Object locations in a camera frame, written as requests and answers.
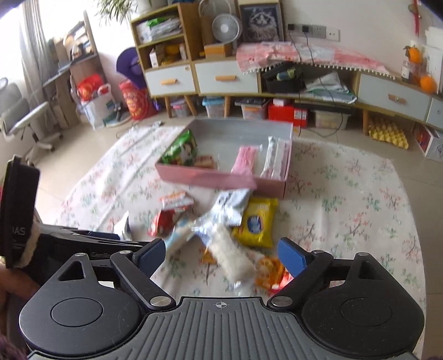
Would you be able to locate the floral mat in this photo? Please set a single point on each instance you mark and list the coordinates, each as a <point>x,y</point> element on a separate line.
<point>346,207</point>

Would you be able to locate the white and red carton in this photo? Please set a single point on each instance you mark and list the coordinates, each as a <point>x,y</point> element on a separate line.
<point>431,143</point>

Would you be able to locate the white packet with black print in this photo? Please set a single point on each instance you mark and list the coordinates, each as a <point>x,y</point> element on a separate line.
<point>230,206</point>

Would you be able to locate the long white snack packet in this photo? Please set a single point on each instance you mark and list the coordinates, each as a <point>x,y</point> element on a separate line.
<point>271,155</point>

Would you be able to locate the white carton with green print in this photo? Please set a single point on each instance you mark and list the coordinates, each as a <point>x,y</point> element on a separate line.
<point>100,110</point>

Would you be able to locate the green potted plant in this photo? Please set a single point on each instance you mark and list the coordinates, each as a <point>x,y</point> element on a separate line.
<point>117,7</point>

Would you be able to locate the red cardboard box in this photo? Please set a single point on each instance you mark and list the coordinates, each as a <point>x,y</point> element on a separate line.
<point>285,114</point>

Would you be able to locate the framed cat picture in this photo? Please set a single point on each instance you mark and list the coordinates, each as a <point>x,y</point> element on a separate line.
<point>261,22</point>

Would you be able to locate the orange fruit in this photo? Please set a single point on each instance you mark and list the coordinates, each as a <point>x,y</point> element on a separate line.
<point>428,84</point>
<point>413,54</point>

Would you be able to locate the small white and red box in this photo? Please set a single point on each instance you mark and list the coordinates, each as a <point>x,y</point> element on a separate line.
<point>154,59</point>

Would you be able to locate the clear plastic storage box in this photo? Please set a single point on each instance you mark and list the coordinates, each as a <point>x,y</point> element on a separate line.
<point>328,119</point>
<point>254,110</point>
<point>180,108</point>

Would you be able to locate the white and blue snack packet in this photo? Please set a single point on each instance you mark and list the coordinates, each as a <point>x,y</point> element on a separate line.
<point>180,235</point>

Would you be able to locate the yellow packages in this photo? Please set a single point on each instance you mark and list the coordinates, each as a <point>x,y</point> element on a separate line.
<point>173,53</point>

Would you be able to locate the pink cardboard box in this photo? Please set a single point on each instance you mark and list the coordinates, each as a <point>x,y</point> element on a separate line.
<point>221,142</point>

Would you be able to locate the small white desk fan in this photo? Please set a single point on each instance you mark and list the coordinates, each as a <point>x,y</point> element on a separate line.
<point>226,28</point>

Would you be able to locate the pile of documents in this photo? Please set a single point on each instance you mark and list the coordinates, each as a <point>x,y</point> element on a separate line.
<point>161,27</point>

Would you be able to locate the grey office chair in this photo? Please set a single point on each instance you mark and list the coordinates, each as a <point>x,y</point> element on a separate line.
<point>27,117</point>

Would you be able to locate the wooden shelf rack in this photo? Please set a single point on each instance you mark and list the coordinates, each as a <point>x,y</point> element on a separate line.
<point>79,62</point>

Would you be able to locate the pink patterned cloth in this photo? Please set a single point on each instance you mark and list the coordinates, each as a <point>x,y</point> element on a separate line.
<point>277,52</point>

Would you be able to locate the person's dark red garment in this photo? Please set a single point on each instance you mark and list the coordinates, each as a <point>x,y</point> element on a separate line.
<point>7,348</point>

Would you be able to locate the white cabinet drawer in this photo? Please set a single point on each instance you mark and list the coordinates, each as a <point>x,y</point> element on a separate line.
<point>226,78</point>
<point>392,97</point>
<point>435,114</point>
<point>169,79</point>

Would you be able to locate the green snack bag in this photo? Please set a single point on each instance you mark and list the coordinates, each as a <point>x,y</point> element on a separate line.
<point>180,149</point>

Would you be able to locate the small brown snack pack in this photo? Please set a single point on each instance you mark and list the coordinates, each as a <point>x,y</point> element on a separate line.
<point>205,161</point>

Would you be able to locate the red hanging ornament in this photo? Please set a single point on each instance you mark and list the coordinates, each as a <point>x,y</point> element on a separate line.
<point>415,17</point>

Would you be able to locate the purple hat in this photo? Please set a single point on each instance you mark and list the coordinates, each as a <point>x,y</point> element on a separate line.
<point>128,64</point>

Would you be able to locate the white rice cracker packet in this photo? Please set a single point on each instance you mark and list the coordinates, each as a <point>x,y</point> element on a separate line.
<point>232,258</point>

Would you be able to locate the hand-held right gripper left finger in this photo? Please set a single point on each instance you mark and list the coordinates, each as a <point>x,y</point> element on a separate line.
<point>154,255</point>

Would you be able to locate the stack of papers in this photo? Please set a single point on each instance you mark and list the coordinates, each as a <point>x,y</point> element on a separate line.
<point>330,88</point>

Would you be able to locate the red gift bag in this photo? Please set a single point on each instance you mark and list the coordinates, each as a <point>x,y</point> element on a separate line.
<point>136,100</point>

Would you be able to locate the black open case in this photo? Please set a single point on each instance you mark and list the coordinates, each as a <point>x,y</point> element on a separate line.
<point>282,83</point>

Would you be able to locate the wall power sockets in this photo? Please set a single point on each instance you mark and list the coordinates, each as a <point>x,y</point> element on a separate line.
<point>318,32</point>

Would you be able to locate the tall wooden shelf cabinet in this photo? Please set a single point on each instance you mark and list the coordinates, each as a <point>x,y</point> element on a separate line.
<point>192,24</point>

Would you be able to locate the yellow egg tray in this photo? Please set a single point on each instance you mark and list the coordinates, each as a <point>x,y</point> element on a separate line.
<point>387,133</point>

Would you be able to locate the pink snack packet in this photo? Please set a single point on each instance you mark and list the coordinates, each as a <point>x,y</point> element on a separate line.
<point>245,161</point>

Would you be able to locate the red snack packet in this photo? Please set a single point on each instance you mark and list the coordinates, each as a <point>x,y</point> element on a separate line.
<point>162,223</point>

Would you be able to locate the small wooden box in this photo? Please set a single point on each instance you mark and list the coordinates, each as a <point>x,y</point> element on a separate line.
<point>218,51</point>

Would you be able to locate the glass jar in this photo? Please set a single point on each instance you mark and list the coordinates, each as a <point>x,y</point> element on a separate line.
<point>408,71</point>

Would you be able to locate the white card board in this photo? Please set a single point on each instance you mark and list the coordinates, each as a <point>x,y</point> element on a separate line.
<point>434,55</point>

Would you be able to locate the white curtain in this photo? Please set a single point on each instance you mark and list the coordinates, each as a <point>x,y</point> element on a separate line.
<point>33,41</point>

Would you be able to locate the small white snack packet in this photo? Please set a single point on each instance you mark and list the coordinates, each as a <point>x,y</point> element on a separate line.
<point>123,226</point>

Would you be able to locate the orange and white biscuit packet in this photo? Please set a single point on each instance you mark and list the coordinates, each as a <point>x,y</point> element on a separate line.
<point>176,200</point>

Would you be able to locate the long low wooden cabinet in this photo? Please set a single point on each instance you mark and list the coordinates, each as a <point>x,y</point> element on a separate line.
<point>349,83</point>

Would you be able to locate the red and white plastic bag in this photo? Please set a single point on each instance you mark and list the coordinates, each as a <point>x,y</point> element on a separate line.
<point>88,88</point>

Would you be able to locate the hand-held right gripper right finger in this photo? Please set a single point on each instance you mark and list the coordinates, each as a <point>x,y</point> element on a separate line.
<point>290,255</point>

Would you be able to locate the blue lid storage box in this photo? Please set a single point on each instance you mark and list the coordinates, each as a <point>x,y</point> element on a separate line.
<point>214,107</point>

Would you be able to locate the yellow biscuit packet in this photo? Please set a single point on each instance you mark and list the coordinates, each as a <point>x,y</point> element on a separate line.
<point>258,221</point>

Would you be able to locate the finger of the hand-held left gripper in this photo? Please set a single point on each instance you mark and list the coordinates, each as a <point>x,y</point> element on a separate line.
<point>103,245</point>
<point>102,235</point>

